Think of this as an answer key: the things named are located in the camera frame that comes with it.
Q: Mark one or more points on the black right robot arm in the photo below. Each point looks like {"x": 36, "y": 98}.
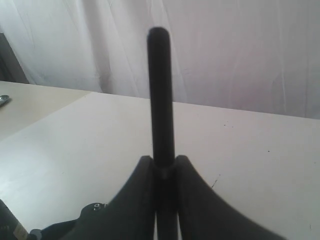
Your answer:
{"x": 15, "y": 225}

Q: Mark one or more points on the black paintbrush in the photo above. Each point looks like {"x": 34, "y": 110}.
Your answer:
{"x": 163, "y": 145}

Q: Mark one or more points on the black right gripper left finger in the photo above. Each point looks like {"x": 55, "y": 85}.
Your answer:
{"x": 129, "y": 216}

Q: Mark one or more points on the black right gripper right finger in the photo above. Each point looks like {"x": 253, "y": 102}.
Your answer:
{"x": 203, "y": 215}

